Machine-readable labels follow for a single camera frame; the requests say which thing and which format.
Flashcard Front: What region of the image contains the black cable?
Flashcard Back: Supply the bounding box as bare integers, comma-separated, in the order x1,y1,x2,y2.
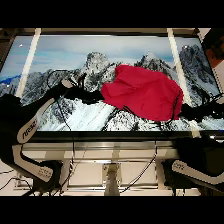
45,69,78,188
119,139,158,194

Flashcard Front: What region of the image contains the silver frame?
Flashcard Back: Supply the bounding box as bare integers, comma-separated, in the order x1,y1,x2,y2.
0,139,224,197

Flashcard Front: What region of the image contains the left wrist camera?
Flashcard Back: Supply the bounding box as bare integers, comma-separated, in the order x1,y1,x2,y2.
76,73,88,90

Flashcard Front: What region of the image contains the red garment with black stripes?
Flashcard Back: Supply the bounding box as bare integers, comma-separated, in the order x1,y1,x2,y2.
100,64,185,123

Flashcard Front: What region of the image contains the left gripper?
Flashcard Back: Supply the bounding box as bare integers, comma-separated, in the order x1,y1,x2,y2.
65,85,104,105

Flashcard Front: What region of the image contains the heap of clothes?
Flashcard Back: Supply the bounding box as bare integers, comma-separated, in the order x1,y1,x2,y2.
201,28,224,69

